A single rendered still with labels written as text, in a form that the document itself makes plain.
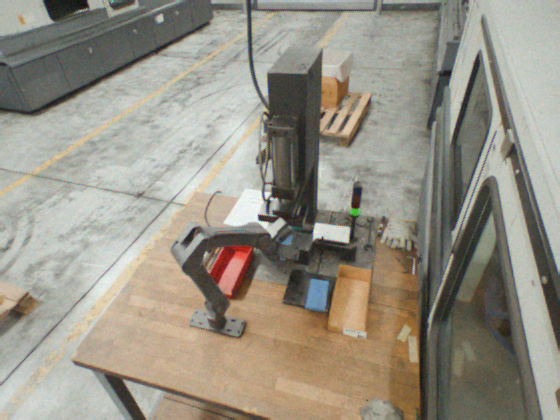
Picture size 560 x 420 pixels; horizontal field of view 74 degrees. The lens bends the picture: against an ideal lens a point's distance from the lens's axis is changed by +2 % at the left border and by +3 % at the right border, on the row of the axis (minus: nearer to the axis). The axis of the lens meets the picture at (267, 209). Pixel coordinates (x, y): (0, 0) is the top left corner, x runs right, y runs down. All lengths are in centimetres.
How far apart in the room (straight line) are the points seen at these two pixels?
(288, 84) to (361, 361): 91
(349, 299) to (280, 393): 42
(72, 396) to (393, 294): 185
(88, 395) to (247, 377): 139
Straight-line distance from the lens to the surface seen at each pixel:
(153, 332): 144
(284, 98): 125
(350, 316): 139
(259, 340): 134
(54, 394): 261
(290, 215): 136
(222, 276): 152
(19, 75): 609
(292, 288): 144
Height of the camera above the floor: 204
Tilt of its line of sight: 39 degrees down
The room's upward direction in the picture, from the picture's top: 4 degrees counter-clockwise
